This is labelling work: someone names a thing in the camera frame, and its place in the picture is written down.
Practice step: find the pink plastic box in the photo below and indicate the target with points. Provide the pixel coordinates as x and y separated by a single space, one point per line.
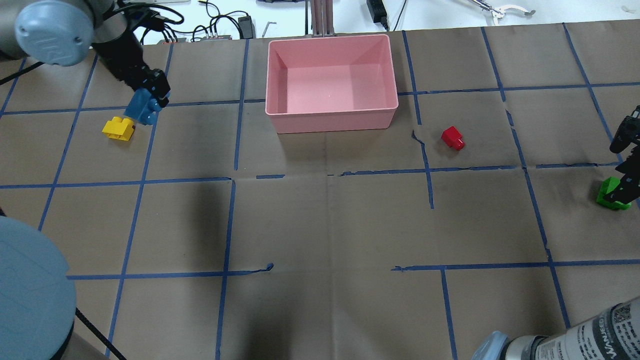
331 84

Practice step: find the silver allen key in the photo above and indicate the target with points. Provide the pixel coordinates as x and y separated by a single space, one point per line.
266 28

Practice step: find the red toy block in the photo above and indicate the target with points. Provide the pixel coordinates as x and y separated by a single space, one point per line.
453 138

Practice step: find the black power adapter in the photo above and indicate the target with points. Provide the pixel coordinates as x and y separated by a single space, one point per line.
377 11

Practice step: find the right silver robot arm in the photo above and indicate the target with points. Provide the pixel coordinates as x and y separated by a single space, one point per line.
613 334

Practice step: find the blue toy block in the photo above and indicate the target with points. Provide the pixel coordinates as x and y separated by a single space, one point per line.
144 108

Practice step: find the aluminium frame post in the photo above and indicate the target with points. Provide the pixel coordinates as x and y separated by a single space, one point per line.
322 18

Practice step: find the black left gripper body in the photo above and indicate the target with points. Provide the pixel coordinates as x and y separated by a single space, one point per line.
121 56

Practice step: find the yellow toy block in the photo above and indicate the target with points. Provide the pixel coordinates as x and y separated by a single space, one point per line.
119 128

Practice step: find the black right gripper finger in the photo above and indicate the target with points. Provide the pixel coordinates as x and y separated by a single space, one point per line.
625 192

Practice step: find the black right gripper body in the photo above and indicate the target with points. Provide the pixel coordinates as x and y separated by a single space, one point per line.
626 134

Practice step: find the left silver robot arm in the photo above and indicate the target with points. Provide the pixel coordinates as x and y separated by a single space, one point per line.
74 200

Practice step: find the green toy block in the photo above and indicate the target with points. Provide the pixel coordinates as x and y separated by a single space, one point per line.
606 188

